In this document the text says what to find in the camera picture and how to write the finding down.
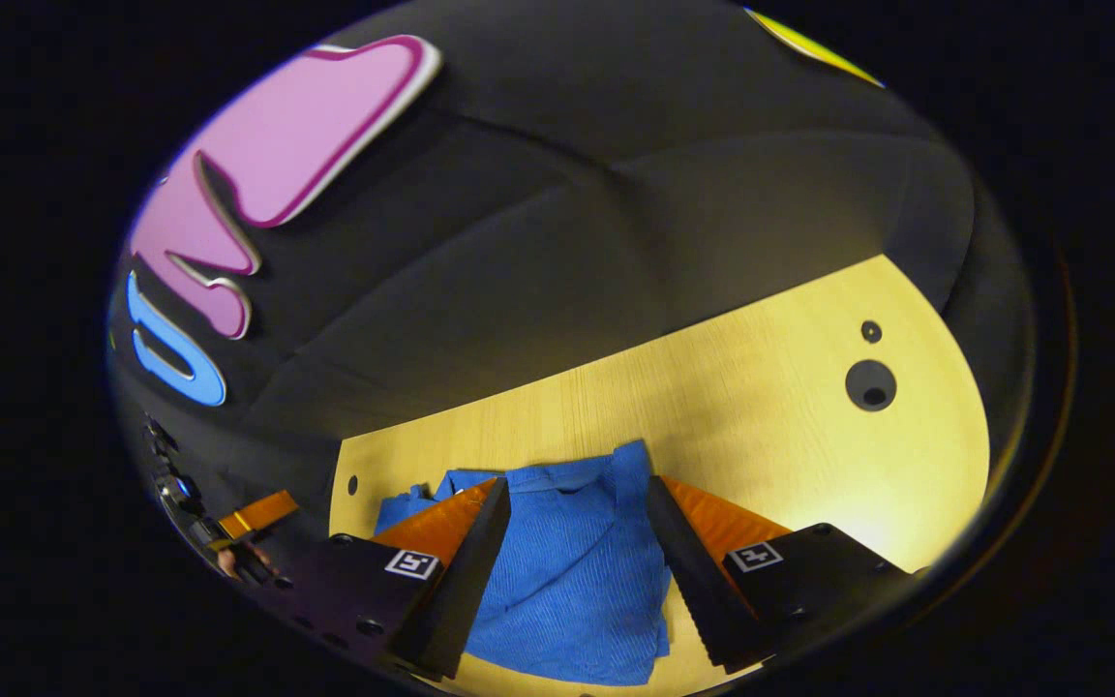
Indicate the black backdrop cloth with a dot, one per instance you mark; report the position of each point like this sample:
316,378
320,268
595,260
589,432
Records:
616,194

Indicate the blue shirt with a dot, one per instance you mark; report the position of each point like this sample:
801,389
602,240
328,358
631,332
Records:
577,581

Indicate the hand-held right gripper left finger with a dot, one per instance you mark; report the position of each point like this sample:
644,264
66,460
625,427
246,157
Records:
470,581

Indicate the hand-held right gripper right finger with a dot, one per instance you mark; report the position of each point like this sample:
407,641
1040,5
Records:
688,571

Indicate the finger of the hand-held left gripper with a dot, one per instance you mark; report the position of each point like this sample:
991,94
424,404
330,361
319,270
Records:
262,513

